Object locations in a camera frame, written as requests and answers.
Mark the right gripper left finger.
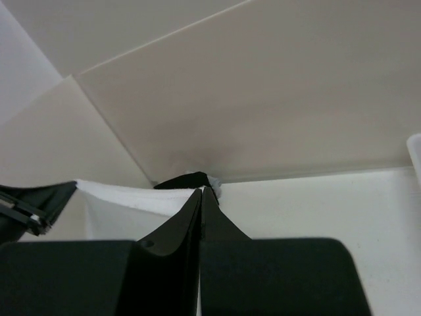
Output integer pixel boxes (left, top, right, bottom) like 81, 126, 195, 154
1, 188, 201, 315

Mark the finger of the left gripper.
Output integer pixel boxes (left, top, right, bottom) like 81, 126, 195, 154
1, 181, 77, 236

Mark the white plastic mesh basket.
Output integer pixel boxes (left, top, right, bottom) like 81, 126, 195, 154
407, 133, 421, 186

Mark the white tank top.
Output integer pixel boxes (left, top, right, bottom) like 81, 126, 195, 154
74, 178, 198, 316

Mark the stack of folded tank tops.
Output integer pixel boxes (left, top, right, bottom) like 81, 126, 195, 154
184, 171, 222, 203

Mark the folded black tank top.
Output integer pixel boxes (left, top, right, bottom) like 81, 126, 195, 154
154, 172, 211, 190

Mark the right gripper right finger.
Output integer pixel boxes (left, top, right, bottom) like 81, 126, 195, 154
199, 188, 372, 315

